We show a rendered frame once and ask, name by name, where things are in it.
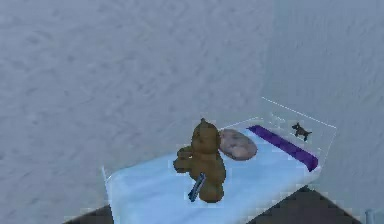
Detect brown teddy bear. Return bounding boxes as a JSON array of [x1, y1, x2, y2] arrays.
[[172, 117, 227, 204]]

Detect pinkish grey pillow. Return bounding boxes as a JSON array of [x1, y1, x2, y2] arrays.
[[218, 128, 259, 162]]

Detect blue flat remote control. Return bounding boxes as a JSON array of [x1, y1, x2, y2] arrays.
[[187, 172, 207, 203]]

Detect pale blue bed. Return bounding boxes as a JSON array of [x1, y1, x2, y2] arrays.
[[101, 124, 323, 224]]

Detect purple bed headboard strip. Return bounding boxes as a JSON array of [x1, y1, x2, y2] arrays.
[[247, 124, 320, 173]]

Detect small dark toy dog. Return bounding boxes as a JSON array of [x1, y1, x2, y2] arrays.
[[291, 122, 313, 143]]

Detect white bed headboard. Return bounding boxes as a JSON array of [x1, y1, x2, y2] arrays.
[[260, 96, 338, 158]]

